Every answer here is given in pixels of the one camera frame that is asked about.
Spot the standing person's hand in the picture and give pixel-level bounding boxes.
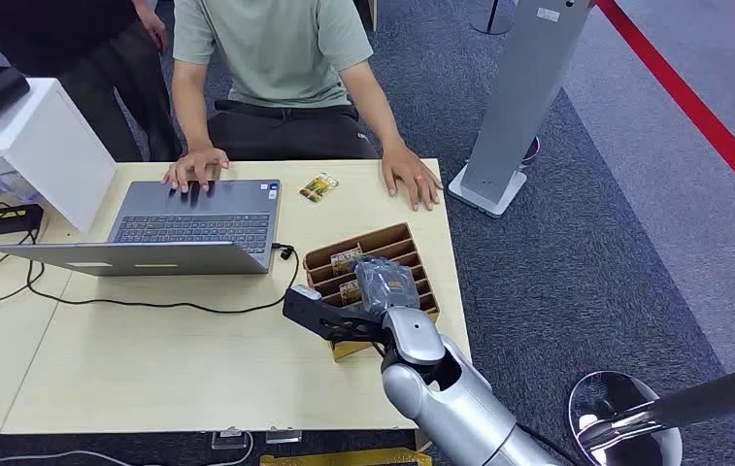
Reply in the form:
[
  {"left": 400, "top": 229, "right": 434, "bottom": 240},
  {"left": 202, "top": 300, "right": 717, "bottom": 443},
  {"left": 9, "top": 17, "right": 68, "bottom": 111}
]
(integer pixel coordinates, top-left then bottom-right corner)
[{"left": 136, "top": 5, "right": 170, "bottom": 54}]

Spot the seated person's right hand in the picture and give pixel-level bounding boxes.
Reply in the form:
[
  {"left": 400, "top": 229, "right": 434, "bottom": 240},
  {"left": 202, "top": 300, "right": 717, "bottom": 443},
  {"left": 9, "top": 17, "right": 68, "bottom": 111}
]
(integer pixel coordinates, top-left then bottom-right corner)
[{"left": 161, "top": 147, "right": 231, "bottom": 195}]

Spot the seated person's left hand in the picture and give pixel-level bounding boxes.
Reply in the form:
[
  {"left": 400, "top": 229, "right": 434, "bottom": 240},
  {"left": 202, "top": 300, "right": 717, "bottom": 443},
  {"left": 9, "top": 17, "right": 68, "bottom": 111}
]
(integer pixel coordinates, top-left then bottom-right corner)
[{"left": 380, "top": 144, "right": 445, "bottom": 213}]

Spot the standing person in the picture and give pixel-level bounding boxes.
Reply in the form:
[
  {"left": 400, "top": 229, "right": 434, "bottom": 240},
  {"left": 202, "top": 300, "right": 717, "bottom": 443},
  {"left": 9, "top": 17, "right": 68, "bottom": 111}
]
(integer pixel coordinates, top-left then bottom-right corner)
[{"left": 0, "top": 0, "right": 183, "bottom": 163}]

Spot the wooden slotted card holder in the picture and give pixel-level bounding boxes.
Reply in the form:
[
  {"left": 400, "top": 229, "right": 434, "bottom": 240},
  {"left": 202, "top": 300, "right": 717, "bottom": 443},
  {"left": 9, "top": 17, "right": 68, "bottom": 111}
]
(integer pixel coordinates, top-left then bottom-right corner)
[{"left": 302, "top": 222, "right": 441, "bottom": 362}]

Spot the yellow printed card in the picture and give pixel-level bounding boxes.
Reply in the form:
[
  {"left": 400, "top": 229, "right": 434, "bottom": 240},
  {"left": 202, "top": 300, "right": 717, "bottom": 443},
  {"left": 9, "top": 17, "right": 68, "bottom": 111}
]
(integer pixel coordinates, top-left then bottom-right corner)
[{"left": 298, "top": 172, "right": 341, "bottom": 205}]

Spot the seated person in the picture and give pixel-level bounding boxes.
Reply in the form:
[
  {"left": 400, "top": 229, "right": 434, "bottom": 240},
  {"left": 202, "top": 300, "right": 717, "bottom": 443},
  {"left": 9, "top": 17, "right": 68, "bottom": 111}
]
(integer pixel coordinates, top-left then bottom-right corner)
[{"left": 161, "top": 0, "right": 445, "bottom": 213}]

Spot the grey laptop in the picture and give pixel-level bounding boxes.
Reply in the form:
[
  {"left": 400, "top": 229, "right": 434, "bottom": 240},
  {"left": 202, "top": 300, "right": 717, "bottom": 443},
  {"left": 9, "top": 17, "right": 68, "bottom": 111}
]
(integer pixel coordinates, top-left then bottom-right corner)
[{"left": 0, "top": 179, "right": 283, "bottom": 278}]

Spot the grey kiosk stand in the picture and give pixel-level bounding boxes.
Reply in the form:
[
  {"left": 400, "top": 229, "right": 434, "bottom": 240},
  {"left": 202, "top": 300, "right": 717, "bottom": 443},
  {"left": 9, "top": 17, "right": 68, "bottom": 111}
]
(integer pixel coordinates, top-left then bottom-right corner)
[{"left": 447, "top": 0, "right": 594, "bottom": 219}]

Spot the white cabinet box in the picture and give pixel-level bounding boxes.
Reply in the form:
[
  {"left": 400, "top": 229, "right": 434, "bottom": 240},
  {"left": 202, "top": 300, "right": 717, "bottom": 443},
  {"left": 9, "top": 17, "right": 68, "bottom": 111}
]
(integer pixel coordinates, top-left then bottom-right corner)
[{"left": 0, "top": 78, "right": 118, "bottom": 233}]

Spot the dark round stand base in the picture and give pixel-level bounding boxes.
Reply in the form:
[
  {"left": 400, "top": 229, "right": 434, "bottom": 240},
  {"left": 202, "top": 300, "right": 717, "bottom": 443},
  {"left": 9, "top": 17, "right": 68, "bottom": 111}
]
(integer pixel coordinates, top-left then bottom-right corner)
[{"left": 469, "top": 0, "right": 518, "bottom": 37}]

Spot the black power adapter yellow label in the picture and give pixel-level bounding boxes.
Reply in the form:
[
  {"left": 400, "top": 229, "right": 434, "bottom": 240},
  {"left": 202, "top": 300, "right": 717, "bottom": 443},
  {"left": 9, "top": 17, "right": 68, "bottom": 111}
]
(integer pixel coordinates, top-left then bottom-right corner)
[{"left": 0, "top": 203, "right": 46, "bottom": 239}]

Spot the clear table clamp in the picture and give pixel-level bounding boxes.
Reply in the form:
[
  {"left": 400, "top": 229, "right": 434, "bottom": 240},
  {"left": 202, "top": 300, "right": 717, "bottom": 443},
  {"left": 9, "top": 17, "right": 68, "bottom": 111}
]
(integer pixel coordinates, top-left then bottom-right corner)
[
  {"left": 264, "top": 428, "right": 303, "bottom": 446},
  {"left": 210, "top": 426, "right": 248, "bottom": 451}
]

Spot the yellow board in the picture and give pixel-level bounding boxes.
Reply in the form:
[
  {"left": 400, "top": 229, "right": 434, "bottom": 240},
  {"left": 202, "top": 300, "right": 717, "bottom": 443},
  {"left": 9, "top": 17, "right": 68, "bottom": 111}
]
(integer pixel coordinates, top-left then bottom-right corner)
[{"left": 257, "top": 447, "right": 435, "bottom": 466}]

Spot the red barrier belt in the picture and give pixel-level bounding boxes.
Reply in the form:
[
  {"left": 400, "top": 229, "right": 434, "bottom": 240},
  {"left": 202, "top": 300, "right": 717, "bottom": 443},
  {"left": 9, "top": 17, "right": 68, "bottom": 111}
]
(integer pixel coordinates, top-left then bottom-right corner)
[{"left": 593, "top": 0, "right": 735, "bottom": 223}]

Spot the chrome stanchion base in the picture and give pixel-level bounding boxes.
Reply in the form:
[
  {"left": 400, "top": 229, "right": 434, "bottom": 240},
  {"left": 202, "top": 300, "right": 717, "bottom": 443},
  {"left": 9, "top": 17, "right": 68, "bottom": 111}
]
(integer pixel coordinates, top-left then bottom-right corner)
[{"left": 566, "top": 370, "right": 685, "bottom": 466}]

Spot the chrome stanchion pole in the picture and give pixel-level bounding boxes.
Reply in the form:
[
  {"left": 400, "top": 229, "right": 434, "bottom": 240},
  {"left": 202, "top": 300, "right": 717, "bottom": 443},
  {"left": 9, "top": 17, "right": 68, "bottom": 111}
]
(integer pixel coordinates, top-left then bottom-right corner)
[{"left": 576, "top": 357, "right": 735, "bottom": 452}]

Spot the black laptop power cable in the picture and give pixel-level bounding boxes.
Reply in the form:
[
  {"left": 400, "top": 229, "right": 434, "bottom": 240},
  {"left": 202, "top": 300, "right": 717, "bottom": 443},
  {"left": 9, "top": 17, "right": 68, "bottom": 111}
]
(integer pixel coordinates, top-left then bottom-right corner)
[{"left": 0, "top": 231, "right": 301, "bottom": 316}]

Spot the white cable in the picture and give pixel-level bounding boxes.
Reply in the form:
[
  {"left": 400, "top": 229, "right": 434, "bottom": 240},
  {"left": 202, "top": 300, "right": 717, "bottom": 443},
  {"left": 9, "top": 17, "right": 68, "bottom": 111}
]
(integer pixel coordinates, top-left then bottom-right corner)
[{"left": 0, "top": 430, "right": 256, "bottom": 466}]

